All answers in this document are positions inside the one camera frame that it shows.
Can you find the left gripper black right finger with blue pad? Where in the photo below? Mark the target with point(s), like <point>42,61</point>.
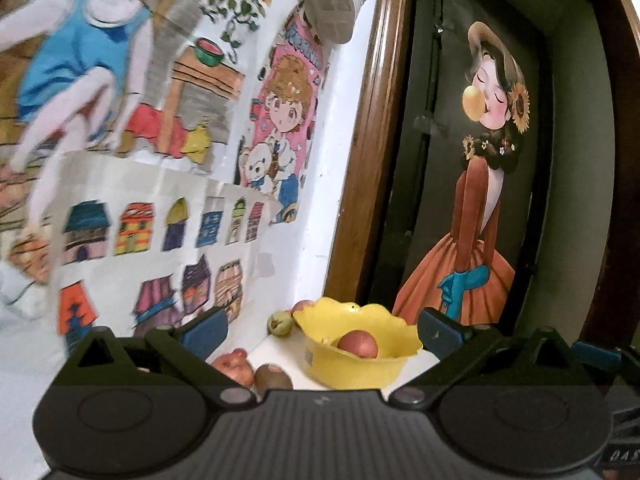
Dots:
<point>482,366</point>

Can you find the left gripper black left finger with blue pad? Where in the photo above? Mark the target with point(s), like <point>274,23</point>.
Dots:
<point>164,368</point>

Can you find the brown kiwi with sticker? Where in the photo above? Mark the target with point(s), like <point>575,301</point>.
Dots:
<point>271,377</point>

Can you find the red apple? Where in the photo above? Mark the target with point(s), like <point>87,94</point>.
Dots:
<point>301,305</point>
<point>359,343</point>

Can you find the paper sheet with house drawings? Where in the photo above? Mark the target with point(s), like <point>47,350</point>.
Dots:
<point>136,246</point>

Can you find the green guava fruit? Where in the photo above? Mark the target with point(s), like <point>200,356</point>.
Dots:
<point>280,323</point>

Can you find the red apple behind bowl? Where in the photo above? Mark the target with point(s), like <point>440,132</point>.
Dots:
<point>301,305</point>

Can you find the girl with bubblegum painting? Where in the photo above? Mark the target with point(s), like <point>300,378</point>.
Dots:
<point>498,195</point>

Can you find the yellow plastic fruit bowl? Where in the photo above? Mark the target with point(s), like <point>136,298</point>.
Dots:
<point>323,325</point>

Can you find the cartoon child drawing blue shirt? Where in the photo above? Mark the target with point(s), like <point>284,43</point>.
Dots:
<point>156,81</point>

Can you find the brown wooden frame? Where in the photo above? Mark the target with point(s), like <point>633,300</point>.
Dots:
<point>372,143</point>

